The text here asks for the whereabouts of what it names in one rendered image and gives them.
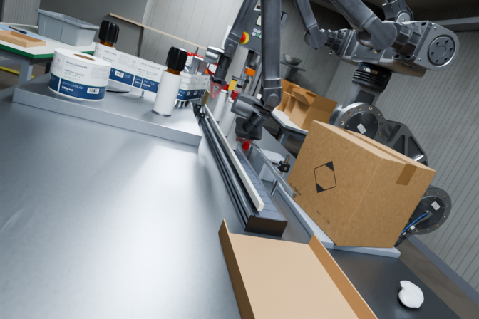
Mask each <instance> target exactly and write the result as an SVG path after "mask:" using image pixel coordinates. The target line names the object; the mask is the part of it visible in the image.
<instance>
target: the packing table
mask: <svg viewBox="0 0 479 319"><path fill-rule="evenodd" d="M271 114H272V115H271V119H273V121H275V122H276V123H277V124H278V126H279V129H278V131H277V133H276V134H272V133H270V134H271V135H272V136H273V137H275V139H276V140H278V138H279V135H280V133H281V131H282V130H283V131H284V132H283V134H282V137H281V140H280V141H279V143H280V144H281V145H282V146H283V147H284V146H285V144H286V141H287V138H288V136H289V135H293V136H296V137H300V138H302V139H305V137H306V136H307V133H308V131H306V130H303V129H300V128H299V127H297V126H296V125H295V124H294V123H293V122H291V121H290V120H289V117H288V116H287V115H285V114H284V112H282V111H280V110H277V109H276V108H275V109H274V110H273V112H271Z"/></svg>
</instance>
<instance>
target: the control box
mask: <svg viewBox="0 0 479 319"><path fill-rule="evenodd" d="M260 13H261V10H258V9H254V11H253V12H252V15H251V16H250V18H249V21H248V23H247V25H246V27H245V30H244V32H243V33H244V34H245V35H246V39H245V40H244V41H239V45H238V46H241V47H243V48H247V49H249V50H251V51H255V52H258V53H262V52H261V39H260V38H257V37H254V36H251V35H252V31H253V28H257V29H259V30H261V26H257V25H255V24H256V21H257V18H258V16H259V14H260Z"/></svg>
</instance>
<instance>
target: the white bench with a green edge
mask: <svg viewBox="0 0 479 319"><path fill-rule="evenodd" d="M0 24H1V25H6V26H13V27H15V28H19V29H21V30H23V31H27V32H29V33H32V34H34V35H37V36H40V35H38V26H28V25H21V24H14V23H2V22H0ZM40 37H42V38H45V39H46V40H43V41H46V45H45V46H37V47H30V48H24V47H22V46H18V45H15V44H12V43H8V42H5V41H2V40H0V56H2V57H5V58H9V59H11V60H14V61H18V62H21V67H20V73H19V82H18V84H19V83H23V82H25V81H28V80H30V79H31V73H32V68H33V64H36V63H46V69H45V74H47V73H50V72H51V66H52V62H53V55H54V50H55V48H63V49H68V50H72V51H78V52H81V53H85V54H88V55H90V56H93V54H94V50H95V46H96V43H95V42H92V45H91V46H71V45H68V44H66V43H62V42H60V41H56V40H53V39H50V38H46V37H44V36H40Z"/></svg>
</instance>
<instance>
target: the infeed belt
mask: <svg viewBox="0 0 479 319"><path fill-rule="evenodd" d="M207 120H208V122H209V124H210V126H211V128H212V131H213V132H214V134H215V137H216V138H217V141H218V142H219V144H220V147H221V148H222V151H223V152H224V154H225V157H226V158H227V161H228V162H229V164H230V166H231V168H232V171H233V172H234V174H235V176H236V178H237V181H238V183H239V185H240V187H241V189H242V191H243V193H244V195H245V197H246V199H247V201H248V203H249V205H250V207H251V209H252V211H253V213H254V215H255V216H256V217H259V218H264V219H272V220H277V221H284V220H283V218H282V216H281V215H280V213H279V212H278V210H277V208H276V207H275V205H274V204H273V202H272V200H271V199H270V198H269V196H268V194H267V193H266V192H265V190H264V188H263V186H262V185H261V184H260V182H259V180H258V178H257V177H256V176H255V174H254V172H253V171H252V169H251V168H250V166H249V165H248V163H247V161H246V160H245V158H244V157H243V155H242V153H241V152H240V150H239V149H238V148H237V150H235V151H233V152H234V153H235V155H236V157H237V159H238V160H239V162H240V164H241V165H242V167H243V169H244V171H245V172H246V174H247V176H248V177H249V179H250V181H251V183H252V184H253V186H254V188H255V189H256V191H257V193H258V195H259V197H260V198H261V200H262V201H263V203H264V207H263V209H262V211H258V210H257V208H256V206H255V205H254V202H253V201H252V198H251V197H250V195H249V193H248V191H247V189H246V187H245V185H244V183H243V182H242V180H241V178H240V176H239V174H238V172H237V170H236V168H235V166H234V165H233V163H232V160H231V159H230V156H229V155H228V153H227V151H226V149H225V147H224V145H223V144H222V141H221V139H220V138H219V136H218V134H217V132H216V130H215V128H214V126H213V124H212V123H211V121H210V119H209V118H208V117H207Z"/></svg>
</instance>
